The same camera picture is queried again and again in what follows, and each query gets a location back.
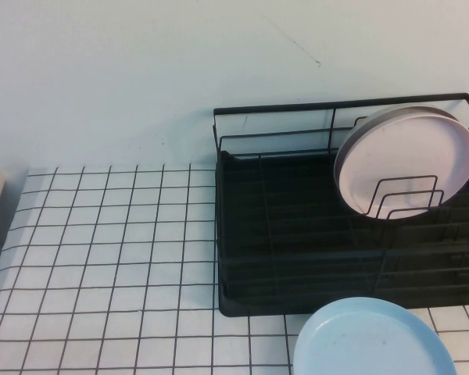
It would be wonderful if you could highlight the light blue round plate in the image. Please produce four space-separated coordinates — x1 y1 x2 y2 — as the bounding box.
292 296 460 375

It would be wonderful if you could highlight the grey round plate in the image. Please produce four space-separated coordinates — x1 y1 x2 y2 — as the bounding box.
333 105 460 181

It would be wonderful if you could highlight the black plastic drip tray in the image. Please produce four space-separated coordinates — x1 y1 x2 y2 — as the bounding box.
215 150 469 318

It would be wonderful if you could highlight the black wire dish rack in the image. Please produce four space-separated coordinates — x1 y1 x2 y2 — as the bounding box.
213 92 469 317

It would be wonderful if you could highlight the white black-grid tablecloth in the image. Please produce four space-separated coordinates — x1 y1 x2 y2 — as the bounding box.
0 165 469 375

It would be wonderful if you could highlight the pale pink round plate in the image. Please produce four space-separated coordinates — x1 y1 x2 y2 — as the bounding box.
337 113 469 221

